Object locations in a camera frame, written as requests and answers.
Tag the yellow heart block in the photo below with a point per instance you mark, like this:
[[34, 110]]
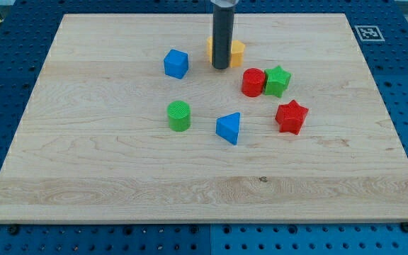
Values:
[[237, 52]]

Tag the green cylinder block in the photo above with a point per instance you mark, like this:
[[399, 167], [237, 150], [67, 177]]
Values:
[[179, 116]]

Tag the green star block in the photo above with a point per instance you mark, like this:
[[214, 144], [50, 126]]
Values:
[[277, 80]]

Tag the blue triangle block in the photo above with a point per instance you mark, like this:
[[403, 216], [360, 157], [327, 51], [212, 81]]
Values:
[[227, 127]]

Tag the red cylinder block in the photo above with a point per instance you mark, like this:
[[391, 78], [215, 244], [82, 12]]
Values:
[[253, 80]]

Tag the blue cube block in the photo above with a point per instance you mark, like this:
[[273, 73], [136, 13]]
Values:
[[176, 64]]

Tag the red star block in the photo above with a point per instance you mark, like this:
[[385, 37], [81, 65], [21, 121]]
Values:
[[291, 117]]

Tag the light wooden board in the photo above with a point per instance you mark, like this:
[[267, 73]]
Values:
[[94, 144]]

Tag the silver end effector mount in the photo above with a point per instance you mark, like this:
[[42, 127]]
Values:
[[225, 3]]

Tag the white fiducial marker tag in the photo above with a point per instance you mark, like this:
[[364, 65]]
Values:
[[369, 33]]

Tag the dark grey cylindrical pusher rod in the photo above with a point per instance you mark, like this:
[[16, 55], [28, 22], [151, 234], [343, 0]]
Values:
[[222, 20]]

